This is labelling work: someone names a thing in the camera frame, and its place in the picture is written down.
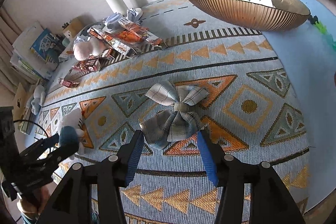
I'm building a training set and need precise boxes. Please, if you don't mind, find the blue cover book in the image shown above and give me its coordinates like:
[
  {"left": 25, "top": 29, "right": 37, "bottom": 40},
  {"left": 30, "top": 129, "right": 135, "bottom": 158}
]
[{"left": 30, "top": 28, "right": 59, "bottom": 63}]

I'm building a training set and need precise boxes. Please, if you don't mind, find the silver snack bar wrapper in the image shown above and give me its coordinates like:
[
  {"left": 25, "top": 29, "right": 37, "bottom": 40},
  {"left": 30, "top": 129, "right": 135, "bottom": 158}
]
[{"left": 118, "top": 18, "right": 168, "bottom": 50}]

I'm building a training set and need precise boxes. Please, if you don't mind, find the pale blue plush toy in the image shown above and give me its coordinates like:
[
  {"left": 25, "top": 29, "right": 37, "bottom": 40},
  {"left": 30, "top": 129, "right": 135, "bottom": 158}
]
[{"left": 28, "top": 86, "right": 46, "bottom": 114}]

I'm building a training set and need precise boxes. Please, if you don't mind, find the white paper piece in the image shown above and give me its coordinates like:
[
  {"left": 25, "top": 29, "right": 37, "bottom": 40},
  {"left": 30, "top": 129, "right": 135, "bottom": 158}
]
[{"left": 249, "top": 0, "right": 276, "bottom": 8}]

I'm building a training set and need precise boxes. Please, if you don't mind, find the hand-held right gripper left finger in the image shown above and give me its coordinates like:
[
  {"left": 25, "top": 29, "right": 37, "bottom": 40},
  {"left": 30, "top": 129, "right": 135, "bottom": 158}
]
[{"left": 35, "top": 130, "right": 145, "bottom": 224}]

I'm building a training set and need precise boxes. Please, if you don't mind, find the brown cardboard piece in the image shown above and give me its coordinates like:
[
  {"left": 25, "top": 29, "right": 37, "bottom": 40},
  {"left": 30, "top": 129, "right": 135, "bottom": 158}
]
[{"left": 12, "top": 82, "right": 30, "bottom": 132}]

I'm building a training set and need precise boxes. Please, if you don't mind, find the brown cardboard box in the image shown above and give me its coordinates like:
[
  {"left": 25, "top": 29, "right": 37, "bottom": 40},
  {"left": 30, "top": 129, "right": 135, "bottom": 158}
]
[{"left": 63, "top": 17, "right": 90, "bottom": 39}]

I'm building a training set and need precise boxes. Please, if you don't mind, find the beige curtain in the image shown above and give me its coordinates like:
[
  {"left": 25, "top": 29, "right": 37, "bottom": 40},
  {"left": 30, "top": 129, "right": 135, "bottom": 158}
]
[{"left": 0, "top": 6, "right": 21, "bottom": 93}]

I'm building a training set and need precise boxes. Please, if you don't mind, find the stack of books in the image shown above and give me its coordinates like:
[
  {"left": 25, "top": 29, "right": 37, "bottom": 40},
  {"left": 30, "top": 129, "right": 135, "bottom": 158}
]
[{"left": 10, "top": 22, "right": 61, "bottom": 83}]

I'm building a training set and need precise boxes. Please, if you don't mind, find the patterned woven rug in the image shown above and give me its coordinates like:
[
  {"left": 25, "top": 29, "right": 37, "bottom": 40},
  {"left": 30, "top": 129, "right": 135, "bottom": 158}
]
[{"left": 34, "top": 0, "right": 311, "bottom": 224}]

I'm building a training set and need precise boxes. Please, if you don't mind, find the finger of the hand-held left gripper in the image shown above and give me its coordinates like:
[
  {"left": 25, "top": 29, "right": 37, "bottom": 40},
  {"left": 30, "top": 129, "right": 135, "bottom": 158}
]
[
  {"left": 37, "top": 144, "right": 80, "bottom": 170},
  {"left": 18, "top": 133, "right": 60, "bottom": 160}
]

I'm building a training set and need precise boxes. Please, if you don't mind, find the pink plush toy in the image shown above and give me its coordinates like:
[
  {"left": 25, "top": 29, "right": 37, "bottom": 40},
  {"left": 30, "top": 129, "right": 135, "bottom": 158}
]
[{"left": 73, "top": 36, "right": 105, "bottom": 60}]

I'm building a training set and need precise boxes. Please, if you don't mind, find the long red snack box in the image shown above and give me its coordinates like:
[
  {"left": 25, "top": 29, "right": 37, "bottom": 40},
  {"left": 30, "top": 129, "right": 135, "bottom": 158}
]
[{"left": 89, "top": 27, "right": 139, "bottom": 57}]

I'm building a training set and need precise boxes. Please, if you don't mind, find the black cable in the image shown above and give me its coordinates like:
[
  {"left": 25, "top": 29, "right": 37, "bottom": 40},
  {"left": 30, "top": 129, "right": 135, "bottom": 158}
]
[{"left": 13, "top": 119, "right": 50, "bottom": 138}]

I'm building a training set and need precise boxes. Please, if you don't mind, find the small red snack box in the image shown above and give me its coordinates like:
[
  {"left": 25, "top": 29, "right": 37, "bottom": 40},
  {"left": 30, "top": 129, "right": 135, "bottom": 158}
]
[{"left": 58, "top": 78, "right": 80, "bottom": 88}]

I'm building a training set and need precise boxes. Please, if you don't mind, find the white and blue plush toy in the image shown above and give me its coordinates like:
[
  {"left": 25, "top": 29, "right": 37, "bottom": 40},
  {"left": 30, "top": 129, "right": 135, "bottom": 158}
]
[{"left": 56, "top": 108, "right": 86, "bottom": 155}]

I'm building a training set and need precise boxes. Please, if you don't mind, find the crumpled pale blue paper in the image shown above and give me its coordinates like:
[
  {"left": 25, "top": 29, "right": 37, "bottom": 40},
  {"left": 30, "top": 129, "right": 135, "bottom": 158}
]
[
  {"left": 102, "top": 13, "right": 126, "bottom": 31},
  {"left": 126, "top": 7, "right": 143, "bottom": 24}
]

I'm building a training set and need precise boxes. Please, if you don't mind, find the light blue mat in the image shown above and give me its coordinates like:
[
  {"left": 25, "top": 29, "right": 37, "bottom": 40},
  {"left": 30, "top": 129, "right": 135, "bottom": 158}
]
[{"left": 261, "top": 0, "right": 336, "bottom": 211}]

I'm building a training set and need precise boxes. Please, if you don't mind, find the brown printed snack box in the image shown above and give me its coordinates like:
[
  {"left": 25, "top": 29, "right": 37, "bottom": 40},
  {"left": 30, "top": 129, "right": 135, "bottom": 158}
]
[{"left": 71, "top": 59, "right": 103, "bottom": 72}]

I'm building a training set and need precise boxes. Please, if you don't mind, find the short brown snack box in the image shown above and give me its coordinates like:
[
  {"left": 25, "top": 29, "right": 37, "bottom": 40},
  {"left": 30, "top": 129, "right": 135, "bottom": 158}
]
[{"left": 98, "top": 48, "right": 117, "bottom": 60}]

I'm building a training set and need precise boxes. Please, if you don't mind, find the golden ribbed bowl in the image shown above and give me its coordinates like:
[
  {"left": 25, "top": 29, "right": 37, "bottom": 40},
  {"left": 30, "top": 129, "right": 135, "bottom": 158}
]
[{"left": 178, "top": 0, "right": 311, "bottom": 31}]

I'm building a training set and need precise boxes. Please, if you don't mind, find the grey plaid fabric bow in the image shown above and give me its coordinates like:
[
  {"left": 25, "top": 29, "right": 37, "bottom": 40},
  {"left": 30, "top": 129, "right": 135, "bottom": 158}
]
[{"left": 140, "top": 80, "right": 209, "bottom": 150}]

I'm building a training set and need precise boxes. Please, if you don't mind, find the green plastic toy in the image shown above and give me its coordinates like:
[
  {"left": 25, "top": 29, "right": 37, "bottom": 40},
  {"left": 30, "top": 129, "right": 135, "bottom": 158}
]
[{"left": 308, "top": 14, "right": 336, "bottom": 49}]

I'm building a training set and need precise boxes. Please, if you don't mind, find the orange snack packet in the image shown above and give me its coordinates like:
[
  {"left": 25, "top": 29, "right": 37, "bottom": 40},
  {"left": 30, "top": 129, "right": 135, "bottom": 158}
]
[{"left": 115, "top": 30, "right": 145, "bottom": 44}]

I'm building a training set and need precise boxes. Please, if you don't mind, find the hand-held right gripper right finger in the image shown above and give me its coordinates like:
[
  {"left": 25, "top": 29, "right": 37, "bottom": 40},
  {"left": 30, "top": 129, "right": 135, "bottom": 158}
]
[{"left": 197, "top": 131, "right": 306, "bottom": 224}]

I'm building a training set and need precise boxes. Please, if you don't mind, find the person's left hand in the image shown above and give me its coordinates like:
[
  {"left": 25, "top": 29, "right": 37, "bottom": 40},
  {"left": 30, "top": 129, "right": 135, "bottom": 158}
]
[{"left": 16, "top": 183, "right": 51, "bottom": 216}]

